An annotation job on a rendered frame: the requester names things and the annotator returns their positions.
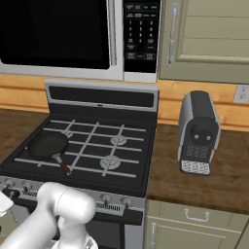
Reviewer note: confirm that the black and grey coffee machine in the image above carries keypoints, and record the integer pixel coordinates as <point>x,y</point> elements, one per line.
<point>199,129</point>

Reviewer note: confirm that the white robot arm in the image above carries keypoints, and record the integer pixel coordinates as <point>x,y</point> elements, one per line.
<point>69,204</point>

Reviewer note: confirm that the black oven door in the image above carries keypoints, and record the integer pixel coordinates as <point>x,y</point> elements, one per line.
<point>110,235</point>

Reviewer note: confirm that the silver microwave oven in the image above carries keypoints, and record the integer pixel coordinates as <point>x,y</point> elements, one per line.
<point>139,39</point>

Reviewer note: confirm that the black microwave door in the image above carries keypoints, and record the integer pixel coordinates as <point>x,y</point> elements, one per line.
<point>55,32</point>

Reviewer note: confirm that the beige drawer front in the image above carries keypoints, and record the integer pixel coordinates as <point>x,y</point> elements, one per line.
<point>168,212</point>

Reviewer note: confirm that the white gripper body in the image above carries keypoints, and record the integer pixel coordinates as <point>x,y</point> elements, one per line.
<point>4,203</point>

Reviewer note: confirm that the white wall socket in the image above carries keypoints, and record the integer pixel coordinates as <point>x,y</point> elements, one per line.
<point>241,94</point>

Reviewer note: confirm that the silver stove knob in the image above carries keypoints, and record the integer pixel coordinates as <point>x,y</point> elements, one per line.
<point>105,198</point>
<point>126,202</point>
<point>9,184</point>
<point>28,186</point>

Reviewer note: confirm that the black and silver stove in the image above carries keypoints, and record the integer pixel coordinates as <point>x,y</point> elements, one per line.
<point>107,152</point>

